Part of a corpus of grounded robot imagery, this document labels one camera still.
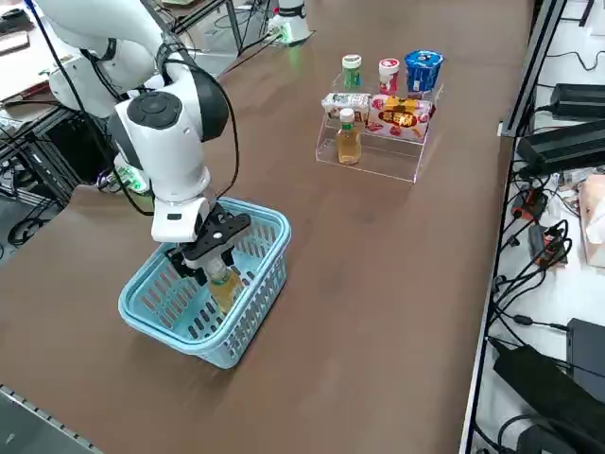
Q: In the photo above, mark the yellow juice bottle white cap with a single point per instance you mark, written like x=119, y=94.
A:
x=349, y=146
x=227, y=291

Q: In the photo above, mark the black flat box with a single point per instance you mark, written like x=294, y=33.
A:
x=588, y=350

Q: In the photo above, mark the black power brick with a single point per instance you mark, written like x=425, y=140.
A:
x=581, y=101

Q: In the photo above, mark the clear acrylic tiered shelf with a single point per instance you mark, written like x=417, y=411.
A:
x=387, y=161

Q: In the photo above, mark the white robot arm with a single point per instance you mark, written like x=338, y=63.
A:
x=290, y=19
x=160, y=156

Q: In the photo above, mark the red black connector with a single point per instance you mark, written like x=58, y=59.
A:
x=529, y=203
x=550, y=246

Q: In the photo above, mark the red and white cup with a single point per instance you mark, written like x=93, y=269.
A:
x=388, y=78

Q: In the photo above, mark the green lidded cup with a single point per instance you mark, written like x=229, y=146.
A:
x=352, y=73

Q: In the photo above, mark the grey metal rail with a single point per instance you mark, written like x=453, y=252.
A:
x=28, y=421

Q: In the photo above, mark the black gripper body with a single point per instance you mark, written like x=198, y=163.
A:
x=217, y=234

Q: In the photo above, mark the aluminium frame rail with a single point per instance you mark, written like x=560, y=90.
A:
x=531, y=71

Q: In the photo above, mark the strawberry print snack packet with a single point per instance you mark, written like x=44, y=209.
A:
x=399, y=118

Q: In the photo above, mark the black metal rack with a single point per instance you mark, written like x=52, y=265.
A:
x=61, y=151

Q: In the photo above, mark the white mouse print snack packet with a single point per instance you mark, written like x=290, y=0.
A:
x=342, y=100

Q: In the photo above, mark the long black power box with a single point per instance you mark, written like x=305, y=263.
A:
x=562, y=146

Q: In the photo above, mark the light blue plastic basket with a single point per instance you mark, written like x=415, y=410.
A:
x=156, y=326

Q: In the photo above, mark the black soft bag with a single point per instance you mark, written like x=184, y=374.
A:
x=543, y=392

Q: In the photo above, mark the blue noodle cup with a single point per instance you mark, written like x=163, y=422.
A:
x=423, y=73

